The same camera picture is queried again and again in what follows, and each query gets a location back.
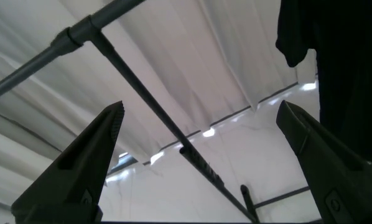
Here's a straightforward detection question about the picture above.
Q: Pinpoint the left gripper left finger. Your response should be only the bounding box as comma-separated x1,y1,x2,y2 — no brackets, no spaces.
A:
11,100,125,224

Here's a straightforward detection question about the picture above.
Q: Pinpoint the black clothes rack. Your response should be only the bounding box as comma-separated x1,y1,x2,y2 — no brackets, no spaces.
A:
0,0,311,223

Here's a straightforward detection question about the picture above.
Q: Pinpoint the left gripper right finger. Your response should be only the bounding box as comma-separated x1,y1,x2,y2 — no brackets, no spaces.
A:
276,100,372,224

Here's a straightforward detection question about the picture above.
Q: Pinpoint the black garment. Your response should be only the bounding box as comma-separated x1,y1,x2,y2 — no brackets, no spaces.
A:
275,0,372,169

